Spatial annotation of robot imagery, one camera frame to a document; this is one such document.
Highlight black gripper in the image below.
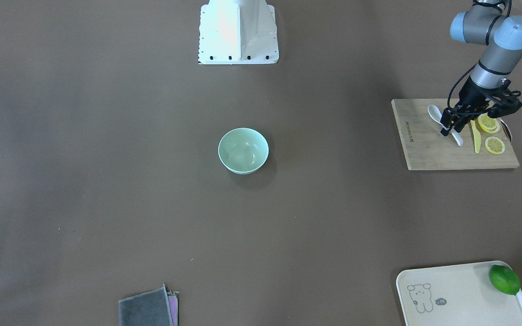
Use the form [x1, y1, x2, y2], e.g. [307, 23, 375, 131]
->
[440, 77, 522, 137]

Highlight white ceramic spoon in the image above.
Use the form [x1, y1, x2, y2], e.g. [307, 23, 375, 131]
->
[427, 105, 464, 147]

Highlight light green bowl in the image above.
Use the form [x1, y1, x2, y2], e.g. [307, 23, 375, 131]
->
[217, 128, 270, 175]

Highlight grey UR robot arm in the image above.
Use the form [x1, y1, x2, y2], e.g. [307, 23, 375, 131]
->
[440, 0, 522, 136]

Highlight yellow plastic knife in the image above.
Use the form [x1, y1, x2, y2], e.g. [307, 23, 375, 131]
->
[469, 120, 481, 154]

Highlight upper lemon slice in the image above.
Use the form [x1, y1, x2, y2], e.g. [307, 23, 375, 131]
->
[477, 113, 501, 134]

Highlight lemon slice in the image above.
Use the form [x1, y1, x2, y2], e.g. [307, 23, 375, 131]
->
[477, 113, 501, 134]
[484, 136, 506, 155]

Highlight bamboo cutting board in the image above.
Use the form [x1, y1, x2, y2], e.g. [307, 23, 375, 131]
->
[391, 98, 520, 170]

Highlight lower lemon slice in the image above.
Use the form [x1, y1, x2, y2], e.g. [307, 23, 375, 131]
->
[484, 136, 506, 155]

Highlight green lime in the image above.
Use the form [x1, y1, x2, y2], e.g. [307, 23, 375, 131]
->
[488, 264, 521, 296]

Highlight beige cartoon tray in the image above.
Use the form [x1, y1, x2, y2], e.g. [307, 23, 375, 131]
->
[396, 260, 522, 326]

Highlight grey folded cloth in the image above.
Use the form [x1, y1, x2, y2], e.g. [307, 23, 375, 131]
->
[118, 284, 179, 326]

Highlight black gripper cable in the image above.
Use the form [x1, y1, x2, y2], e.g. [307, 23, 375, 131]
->
[447, 63, 478, 109]

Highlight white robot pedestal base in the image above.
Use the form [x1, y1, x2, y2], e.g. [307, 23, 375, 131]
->
[198, 0, 280, 65]

